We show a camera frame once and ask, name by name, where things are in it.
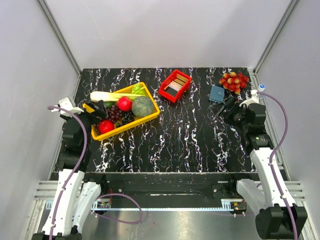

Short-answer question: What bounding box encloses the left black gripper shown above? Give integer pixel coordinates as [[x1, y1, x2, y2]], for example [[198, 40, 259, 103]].
[[61, 99, 107, 147]]

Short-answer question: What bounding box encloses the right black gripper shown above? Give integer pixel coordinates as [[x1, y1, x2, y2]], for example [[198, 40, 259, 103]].
[[208, 95, 250, 132]]

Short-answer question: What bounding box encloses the blue card holder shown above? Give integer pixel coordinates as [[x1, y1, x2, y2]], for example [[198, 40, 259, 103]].
[[209, 85, 225, 103]]

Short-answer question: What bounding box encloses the red plastic bin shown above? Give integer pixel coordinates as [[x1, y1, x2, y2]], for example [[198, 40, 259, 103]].
[[158, 69, 192, 103]]

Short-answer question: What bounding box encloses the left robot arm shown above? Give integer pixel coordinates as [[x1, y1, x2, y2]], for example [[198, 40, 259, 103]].
[[31, 97, 109, 240]]

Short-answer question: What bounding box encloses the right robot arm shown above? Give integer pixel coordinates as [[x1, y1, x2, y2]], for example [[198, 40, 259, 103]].
[[217, 96, 308, 240]]

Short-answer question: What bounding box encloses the stack of credit cards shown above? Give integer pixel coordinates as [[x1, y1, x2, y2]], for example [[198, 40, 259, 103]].
[[164, 73, 188, 92]]

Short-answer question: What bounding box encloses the green lime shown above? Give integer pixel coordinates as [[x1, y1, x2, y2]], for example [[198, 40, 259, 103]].
[[103, 101, 115, 108]]

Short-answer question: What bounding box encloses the red apple lower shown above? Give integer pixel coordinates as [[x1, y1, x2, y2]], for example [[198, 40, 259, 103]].
[[98, 119, 115, 134]]

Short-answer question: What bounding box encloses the red apple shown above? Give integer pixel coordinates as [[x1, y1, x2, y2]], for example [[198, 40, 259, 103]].
[[117, 96, 133, 112], [98, 119, 115, 134]]

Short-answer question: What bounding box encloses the purple grape bunch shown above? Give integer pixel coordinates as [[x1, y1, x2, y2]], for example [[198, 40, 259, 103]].
[[106, 105, 124, 124]]

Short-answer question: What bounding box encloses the white green leek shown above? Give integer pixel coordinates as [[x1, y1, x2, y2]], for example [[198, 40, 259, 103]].
[[90, 83, 146, 103]]

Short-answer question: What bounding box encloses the red apple upper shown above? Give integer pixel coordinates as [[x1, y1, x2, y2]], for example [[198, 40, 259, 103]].
[[117, 96, 133, 112]]

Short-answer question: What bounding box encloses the dark blue grape bunch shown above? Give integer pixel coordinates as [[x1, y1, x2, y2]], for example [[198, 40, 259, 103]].
[[116, 110, 135, 128]]

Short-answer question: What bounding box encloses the lychee fruit cluster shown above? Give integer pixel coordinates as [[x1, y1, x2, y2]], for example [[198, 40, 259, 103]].
[[218, 72, 249, 95]]

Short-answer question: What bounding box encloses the clear water bottle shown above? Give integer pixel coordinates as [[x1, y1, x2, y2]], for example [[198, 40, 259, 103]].
[[256, 83, 266, 103]]

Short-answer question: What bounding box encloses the green cantaloupe melon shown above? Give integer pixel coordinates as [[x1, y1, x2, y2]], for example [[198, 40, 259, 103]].
[[131, 96, 154, 118]]

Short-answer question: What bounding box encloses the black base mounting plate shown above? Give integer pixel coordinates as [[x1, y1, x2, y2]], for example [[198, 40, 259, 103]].
[[83, 172, 260, 199]]

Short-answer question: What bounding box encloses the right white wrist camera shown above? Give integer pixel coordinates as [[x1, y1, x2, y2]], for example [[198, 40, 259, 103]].
[[239, 89, 260, 108]]

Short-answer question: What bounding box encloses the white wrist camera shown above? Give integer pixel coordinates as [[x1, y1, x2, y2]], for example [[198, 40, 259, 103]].
[[239, 89, 260, 108], [58, 97, 84, 114]]

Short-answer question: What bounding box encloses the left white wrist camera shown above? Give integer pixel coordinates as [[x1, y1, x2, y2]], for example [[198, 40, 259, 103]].
[[58, 97, 84, 114]]

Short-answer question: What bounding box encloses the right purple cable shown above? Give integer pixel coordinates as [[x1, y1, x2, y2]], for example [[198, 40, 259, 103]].
[[212, 91, 300, 240]]

